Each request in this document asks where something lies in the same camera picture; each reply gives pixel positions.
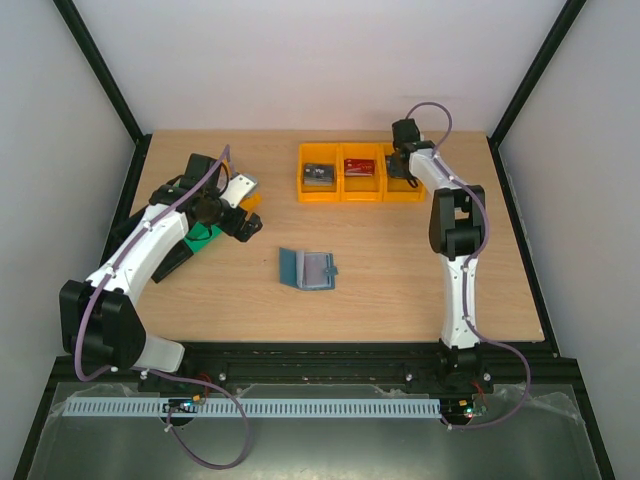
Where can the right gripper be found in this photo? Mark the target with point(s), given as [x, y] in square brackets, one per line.
[400, 166]

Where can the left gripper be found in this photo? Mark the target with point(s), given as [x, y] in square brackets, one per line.
[247, 231]

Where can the blue leather card holder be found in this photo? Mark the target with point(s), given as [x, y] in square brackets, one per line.
[307, 271]

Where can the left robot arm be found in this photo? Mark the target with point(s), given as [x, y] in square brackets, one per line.
[99, 320]

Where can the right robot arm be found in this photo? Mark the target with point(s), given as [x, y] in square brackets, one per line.
[457, 234]

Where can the yellow bin with blue cards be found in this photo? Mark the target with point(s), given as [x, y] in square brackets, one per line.
[396, 189]

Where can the red card stack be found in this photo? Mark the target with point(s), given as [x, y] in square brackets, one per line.
[357, 167]

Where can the yellow bin with red cards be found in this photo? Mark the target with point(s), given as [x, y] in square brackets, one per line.
[362, 189]

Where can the black card stack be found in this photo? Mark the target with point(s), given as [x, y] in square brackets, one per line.
[318, 174]

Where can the yellow bin with black cards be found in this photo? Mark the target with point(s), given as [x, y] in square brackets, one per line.
[320, 153]

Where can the yellow bin left group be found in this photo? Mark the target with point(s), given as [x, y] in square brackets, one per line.
[230, 172]

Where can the green storage bin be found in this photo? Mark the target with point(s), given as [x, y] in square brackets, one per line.
[200, 236]

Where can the black storage bin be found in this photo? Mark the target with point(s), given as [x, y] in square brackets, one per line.
[177, 256]

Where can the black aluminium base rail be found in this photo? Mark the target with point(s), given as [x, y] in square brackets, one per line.
[406, 366]

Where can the grey slotted cable duct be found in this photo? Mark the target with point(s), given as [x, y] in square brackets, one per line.
[128, 407]

